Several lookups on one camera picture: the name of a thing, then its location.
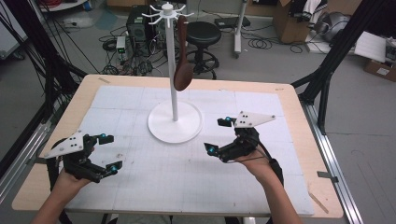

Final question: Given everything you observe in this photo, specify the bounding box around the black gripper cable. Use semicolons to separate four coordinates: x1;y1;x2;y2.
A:
228;135;285;189

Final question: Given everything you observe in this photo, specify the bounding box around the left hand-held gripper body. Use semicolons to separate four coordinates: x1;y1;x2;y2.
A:
43;130;107;184

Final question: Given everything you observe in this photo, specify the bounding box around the white hook rack stand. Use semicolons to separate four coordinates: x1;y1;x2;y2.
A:
141;2;204;145

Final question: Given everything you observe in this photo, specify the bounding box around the black metal frame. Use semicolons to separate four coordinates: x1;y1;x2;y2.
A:
290;0;388;135
0;0;90;178

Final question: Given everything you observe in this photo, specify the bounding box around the coiled black cable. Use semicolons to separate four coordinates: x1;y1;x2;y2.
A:
247;36;274;50

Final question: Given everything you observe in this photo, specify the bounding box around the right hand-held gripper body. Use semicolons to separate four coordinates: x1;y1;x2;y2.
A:
218;110;277;163

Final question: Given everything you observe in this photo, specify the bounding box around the grey round appliance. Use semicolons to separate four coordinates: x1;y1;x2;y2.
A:
317;11;352;44

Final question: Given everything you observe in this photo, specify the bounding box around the person's left hand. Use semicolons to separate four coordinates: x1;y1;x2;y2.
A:
49;167;94;204

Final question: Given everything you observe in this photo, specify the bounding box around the large cardboard box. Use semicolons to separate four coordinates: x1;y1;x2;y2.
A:
272;0;313;45

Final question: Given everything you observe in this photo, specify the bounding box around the small grey electronics box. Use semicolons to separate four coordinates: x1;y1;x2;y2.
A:
115;35;127;54

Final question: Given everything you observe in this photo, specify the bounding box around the black flat device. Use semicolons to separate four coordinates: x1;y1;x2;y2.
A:
214;15;252;30

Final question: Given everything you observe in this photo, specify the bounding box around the white foam board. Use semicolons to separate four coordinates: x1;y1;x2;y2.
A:
353;30;389;63

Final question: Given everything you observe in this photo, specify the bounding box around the black round stool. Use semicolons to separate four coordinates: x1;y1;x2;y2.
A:
185;21;222;80

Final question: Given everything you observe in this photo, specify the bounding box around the person's right hand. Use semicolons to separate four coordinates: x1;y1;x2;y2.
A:
233;148;282;189

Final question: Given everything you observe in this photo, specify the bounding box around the brown wooden spoon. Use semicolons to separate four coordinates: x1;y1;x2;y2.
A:
173;15;195;92

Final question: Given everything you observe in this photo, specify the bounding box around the black and white clothing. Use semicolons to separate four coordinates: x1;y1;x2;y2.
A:
289;0;329;22

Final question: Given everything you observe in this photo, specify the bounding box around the small cardboard box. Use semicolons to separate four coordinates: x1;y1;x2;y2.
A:
363;58;396;83

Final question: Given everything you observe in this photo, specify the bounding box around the white grid mat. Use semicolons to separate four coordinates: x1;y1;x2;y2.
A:
64;85;316;217

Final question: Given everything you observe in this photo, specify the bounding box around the thin wooden stick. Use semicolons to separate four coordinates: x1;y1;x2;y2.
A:
307;191;330;215

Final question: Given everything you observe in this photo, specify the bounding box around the tangle of black cables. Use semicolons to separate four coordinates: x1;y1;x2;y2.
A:
98;27;166;77

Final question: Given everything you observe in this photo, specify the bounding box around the aluminium rail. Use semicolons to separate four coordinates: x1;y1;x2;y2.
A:
299;100;364;224
0;120;53;204

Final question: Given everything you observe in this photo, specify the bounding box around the black computer tower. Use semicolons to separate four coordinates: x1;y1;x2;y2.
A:
125;5;157;44

